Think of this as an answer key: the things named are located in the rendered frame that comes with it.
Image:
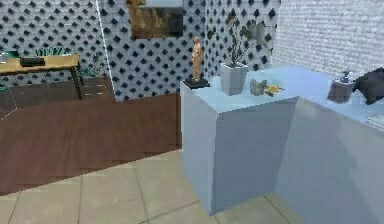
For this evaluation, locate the houseplant in grey pot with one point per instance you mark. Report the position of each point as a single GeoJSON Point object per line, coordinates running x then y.
{"type": "Point", "coordinates": [233, 78]}

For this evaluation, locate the small green houseplant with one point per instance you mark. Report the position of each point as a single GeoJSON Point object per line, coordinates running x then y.
{"type": "Point", "coordinates": [90, 68]}

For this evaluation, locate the tan human figure statue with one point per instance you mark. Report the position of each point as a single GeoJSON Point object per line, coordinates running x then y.
{"type": "Point", "coordinates": [197, 60]}

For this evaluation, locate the pale blue kitchen counter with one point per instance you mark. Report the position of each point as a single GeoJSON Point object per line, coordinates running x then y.
{"type": "Point", "coordinates": [246, 143]}

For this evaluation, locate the grey and yellow small object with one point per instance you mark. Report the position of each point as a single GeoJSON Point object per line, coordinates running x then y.
{"type": "Point", "coordinates": [263, 87]}

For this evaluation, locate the dark brown low cabinet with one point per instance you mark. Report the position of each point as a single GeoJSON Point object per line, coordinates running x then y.
{"type": "Point", "coordinates": [95, 86]}

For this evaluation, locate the green striped box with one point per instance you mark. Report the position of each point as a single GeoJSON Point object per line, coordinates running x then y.
{"type": "Point", "coordinates": [50, 51]}

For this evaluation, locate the wooden table with black legs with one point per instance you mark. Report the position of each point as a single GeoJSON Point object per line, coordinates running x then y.
{"type": "Point", "coordinates": [43, 64]}

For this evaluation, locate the black flat box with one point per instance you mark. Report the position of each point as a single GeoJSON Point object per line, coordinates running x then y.
{"type": "Point", "coordinates": [32, 61]}

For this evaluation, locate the black cloth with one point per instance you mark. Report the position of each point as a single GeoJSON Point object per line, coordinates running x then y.
{"type": "Point", "coordinates": [370, 85]}

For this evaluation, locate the brown framed wall picture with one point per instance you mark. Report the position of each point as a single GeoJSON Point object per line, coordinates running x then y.
{"type": "Point", "coordinates": [156, 21]}

